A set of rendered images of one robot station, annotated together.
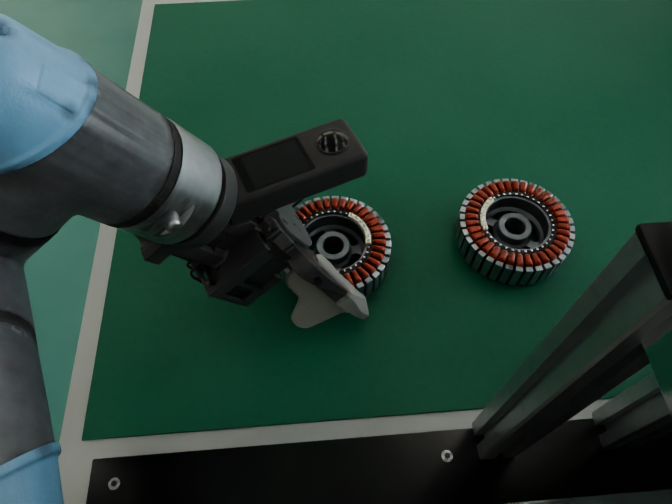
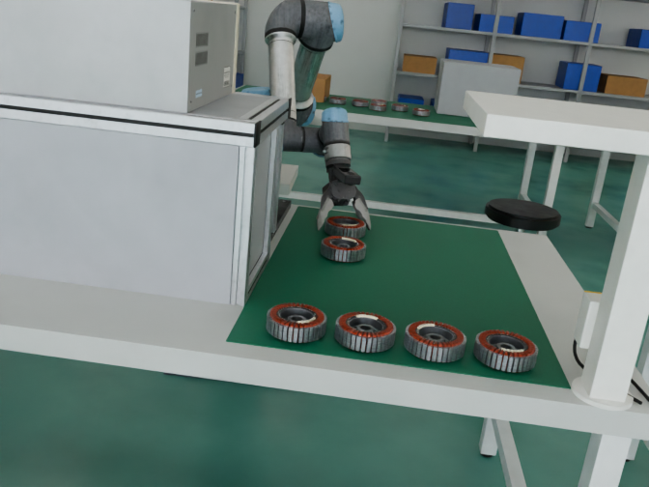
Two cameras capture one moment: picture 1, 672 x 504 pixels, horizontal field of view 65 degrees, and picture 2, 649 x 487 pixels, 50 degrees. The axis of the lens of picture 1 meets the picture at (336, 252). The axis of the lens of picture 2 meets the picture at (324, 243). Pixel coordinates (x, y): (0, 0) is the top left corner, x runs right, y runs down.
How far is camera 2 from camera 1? 1.87 m
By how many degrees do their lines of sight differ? 79
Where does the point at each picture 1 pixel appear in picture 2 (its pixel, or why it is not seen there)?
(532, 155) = (386, 269)
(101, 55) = not seen: outside the picture
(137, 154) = (328, 133)
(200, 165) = (335, 149)
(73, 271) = not seen: hidden behind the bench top
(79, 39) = not seen: outside the picture
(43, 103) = (327, 115)
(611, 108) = (416, 291)
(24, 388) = (291, 136)
